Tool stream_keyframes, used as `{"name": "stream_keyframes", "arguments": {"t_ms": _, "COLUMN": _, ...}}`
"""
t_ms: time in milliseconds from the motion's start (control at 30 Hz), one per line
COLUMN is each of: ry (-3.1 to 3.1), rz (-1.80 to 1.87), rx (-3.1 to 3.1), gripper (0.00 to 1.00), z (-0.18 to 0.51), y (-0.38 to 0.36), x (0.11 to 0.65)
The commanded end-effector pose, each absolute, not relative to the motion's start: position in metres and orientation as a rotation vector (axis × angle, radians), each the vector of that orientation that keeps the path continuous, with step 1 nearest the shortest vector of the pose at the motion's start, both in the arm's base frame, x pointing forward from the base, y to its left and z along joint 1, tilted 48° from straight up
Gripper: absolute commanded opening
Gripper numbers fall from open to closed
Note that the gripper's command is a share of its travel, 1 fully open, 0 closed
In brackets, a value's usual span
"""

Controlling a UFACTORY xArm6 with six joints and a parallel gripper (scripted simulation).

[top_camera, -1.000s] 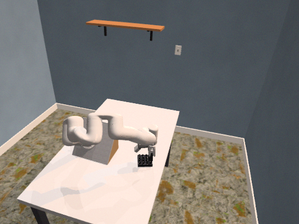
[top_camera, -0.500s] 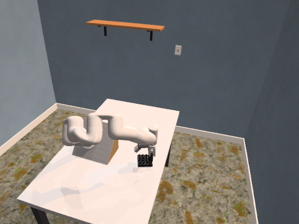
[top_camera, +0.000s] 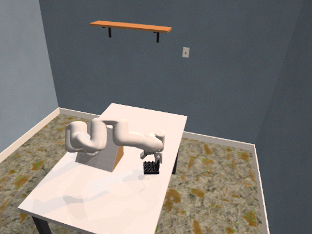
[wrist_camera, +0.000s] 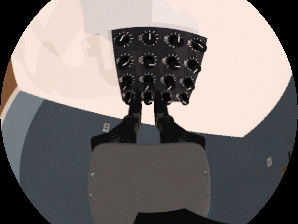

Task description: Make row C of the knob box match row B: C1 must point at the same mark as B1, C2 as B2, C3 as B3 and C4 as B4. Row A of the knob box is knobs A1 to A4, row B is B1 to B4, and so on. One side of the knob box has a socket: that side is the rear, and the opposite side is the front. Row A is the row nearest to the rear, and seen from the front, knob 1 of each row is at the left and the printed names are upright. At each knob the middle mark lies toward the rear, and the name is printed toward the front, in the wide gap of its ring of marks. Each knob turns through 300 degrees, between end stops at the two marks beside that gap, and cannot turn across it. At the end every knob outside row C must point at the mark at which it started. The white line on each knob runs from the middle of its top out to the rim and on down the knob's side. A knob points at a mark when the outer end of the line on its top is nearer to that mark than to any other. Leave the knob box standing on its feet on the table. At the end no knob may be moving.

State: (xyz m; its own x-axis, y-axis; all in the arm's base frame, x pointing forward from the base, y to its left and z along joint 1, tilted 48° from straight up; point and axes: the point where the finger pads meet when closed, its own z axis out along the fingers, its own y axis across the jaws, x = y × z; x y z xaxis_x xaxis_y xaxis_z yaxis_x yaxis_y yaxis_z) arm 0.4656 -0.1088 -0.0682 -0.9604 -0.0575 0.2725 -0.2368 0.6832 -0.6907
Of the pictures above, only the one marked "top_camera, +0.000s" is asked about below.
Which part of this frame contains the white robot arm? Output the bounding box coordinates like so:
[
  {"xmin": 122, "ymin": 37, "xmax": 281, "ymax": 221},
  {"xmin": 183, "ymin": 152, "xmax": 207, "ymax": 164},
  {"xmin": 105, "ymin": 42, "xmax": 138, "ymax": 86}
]
[{"xmin": 65, "ymin": 118, "xmax": 165, "ymax": 160}]

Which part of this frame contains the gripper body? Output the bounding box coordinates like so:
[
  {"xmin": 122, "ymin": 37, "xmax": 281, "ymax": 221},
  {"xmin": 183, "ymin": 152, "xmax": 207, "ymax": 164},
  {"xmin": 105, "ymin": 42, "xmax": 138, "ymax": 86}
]
[{"xmin": 154, "ymin": 151, "xmax": 163, "ymax": 164}]

